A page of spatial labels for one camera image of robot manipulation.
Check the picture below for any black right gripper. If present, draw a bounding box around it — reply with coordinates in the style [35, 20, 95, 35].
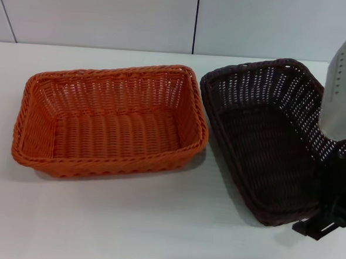
[290, 131, 346, 244]

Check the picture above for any dark brown woven plastic basket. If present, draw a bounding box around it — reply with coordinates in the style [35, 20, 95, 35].
[191, 52, 346, 232]

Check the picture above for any orange woven plastic basket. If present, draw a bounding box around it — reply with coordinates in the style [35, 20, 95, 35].
[10, 54, 214, 189]

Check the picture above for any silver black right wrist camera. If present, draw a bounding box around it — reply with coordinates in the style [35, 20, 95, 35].
[317, 25, 346, 144]

